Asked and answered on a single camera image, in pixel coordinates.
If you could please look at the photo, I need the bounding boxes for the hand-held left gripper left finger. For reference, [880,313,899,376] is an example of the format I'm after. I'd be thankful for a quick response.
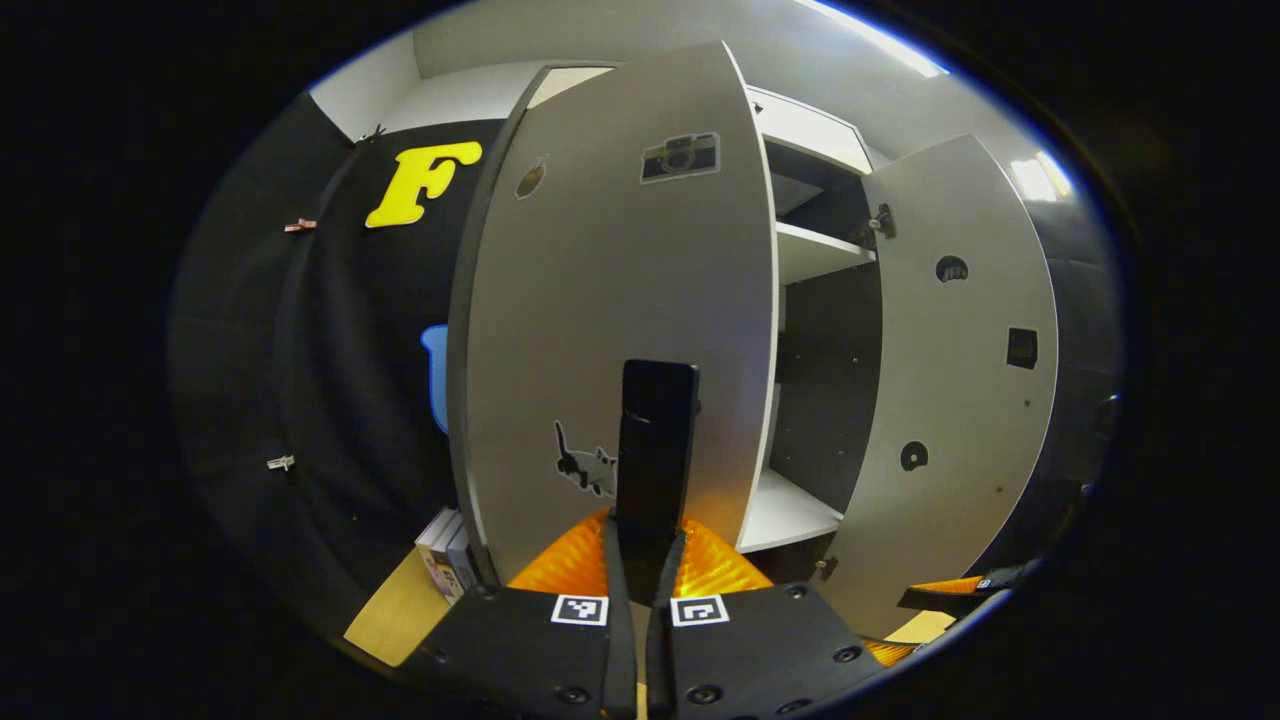
[395,510,638,720]

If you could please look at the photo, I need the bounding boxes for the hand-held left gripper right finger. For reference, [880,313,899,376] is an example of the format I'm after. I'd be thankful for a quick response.
[645,518,886,720]

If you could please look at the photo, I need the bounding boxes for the beige cabinet door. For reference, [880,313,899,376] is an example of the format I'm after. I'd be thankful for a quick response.
[815,133,1059,641]
[447,40,781,601]

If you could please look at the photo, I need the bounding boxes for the beige double-door shoe cabinet body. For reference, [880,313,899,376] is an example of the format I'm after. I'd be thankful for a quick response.
[525,62,891,586]

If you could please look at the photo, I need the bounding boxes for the grey book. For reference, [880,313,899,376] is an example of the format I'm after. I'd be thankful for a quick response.
[445,525,481,597]

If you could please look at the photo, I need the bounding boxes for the white purple book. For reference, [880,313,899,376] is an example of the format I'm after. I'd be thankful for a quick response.
[414,507,464,604]

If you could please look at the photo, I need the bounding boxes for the black backdrop cloth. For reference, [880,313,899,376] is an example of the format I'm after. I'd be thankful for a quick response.
[1020,195,1121,571]
[170,95,506,641]

